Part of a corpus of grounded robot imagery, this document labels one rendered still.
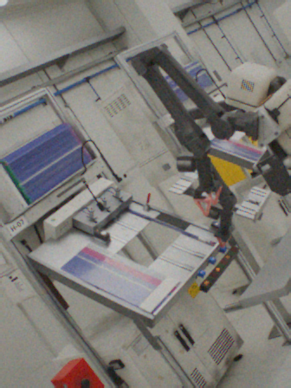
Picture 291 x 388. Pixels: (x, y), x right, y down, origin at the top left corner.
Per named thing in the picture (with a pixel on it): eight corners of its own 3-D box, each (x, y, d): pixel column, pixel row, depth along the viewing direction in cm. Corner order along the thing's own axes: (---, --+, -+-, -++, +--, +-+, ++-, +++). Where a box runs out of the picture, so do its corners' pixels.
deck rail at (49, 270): (154, 326, 222) (155, 316, 219) (151, 329, 221) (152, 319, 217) (29, 262, 252) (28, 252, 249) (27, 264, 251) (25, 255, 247)
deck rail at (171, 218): (226, 243, 270) (228, 234, 267) (224, 246, 269) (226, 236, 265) (110, 197, 300) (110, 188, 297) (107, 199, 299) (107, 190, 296)
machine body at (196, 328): (249, 350, 297) (194, 267, 290) (194, 453, 248) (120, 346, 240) (175, 363, 343) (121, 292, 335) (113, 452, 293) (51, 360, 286)
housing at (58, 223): (113, 203, 298) (113, 181, 290) (57, 249, 263) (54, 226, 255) (101, 198, 301) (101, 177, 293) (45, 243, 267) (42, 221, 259)
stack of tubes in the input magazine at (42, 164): (93, 159, 288) (67, 119, 285) (30, 203, 252) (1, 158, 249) (80, 168, 297) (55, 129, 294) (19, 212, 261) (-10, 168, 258)
